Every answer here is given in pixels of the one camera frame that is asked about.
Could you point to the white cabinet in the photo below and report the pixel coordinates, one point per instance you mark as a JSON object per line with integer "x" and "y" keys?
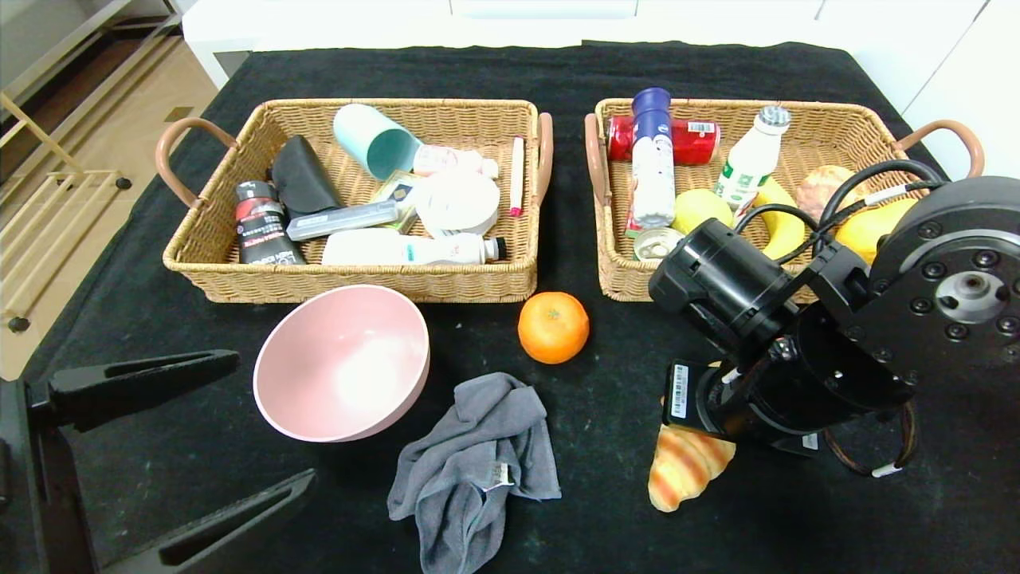
{"x": 398, "y": 24}

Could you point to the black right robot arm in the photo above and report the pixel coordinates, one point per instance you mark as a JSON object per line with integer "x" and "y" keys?
{"x": 940, "y": 287}

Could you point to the wicker basket with food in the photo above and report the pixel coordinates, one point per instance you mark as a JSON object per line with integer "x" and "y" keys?
{"x": 621, "y": 279}

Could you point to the yellow mango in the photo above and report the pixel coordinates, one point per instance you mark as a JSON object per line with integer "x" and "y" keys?
{"x": 872, "y": 231}

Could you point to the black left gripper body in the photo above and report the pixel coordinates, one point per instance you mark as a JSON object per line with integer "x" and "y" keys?
{"x": 36, "y": 406}

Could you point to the black red bottle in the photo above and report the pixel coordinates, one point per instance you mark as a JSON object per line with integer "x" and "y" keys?
{"x": 263, "y": 231}

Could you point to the pink white stick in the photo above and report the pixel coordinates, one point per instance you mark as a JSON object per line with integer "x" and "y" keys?
{"x": 517, "y": 175}

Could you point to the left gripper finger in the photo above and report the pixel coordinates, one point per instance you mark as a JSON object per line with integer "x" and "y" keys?
{"x": 151, "y": 384}
{"x": 151, "y": 562}

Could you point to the white bottle black cap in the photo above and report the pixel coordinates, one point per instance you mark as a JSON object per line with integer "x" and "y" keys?
{"x": 382, "y": 249}

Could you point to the wooden shelf unit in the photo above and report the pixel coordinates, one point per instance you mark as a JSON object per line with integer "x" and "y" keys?
{"x": 64, "y": 40}

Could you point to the white bottle blue cap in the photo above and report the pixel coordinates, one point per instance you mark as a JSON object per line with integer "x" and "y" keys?
{"x": 653, "y": 175}

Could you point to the pink bowl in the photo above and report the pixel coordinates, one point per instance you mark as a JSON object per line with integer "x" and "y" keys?
{"x": 343, "y": 367}

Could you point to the yellow banana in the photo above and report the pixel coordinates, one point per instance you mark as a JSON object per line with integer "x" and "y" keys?
{"x": 785, "y": 231}

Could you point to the teal cup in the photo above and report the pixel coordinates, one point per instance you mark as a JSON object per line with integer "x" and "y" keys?
{"x": 378, "y": 143}

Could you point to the grey cloth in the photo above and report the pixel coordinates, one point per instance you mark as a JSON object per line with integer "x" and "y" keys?
{"x": 478, "y": 446}

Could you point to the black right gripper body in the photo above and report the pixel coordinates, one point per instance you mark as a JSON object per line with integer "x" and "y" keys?
{"x": 682, "y": 394}

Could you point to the red drink can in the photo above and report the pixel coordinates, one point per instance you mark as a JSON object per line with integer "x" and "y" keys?
{"x": 695, "y": 142}

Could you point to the white bottle silver cap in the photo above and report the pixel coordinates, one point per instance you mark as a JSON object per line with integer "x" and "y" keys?
{"x": 749, "y": 167}

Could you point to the white round container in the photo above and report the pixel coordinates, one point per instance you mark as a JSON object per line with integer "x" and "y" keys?
{"x": 458, "y": 203}

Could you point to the wicker basket with toiletries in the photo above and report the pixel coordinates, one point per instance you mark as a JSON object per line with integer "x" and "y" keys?
{"x": 358, "y": 279}

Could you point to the black tablecloth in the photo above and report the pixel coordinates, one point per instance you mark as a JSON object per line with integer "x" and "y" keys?
{"x": 606, "y": 478}

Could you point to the grey rectangular case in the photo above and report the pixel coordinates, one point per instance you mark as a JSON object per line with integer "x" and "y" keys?
{"x": 343, "y": 221}

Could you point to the round bread bun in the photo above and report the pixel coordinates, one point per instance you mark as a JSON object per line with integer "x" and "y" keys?
{"x": 817, "y": 191}

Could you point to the yellow lemon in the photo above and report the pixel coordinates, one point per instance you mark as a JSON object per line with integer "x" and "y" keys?
{"x": 701, "y": 209}

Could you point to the pink white small bottle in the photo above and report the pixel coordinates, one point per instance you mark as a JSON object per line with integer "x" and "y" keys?
{"x": 446, "y": 159}

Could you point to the striped croissant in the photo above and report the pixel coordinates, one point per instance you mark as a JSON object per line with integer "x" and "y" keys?
{"x": 681, "y": 470}

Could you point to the silver tin can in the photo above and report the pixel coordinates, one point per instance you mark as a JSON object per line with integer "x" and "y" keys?
{"x": 655, "y": 243}

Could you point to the beige wooden rack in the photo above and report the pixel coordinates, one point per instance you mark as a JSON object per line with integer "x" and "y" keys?
{"x": 48, "y": 215}

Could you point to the orange mandarin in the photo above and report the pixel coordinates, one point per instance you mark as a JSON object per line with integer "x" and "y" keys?
{"x": 554, "y": 327}

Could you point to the black pouch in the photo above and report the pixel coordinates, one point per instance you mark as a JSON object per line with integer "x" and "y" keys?
{"x": 303, "y": 179}

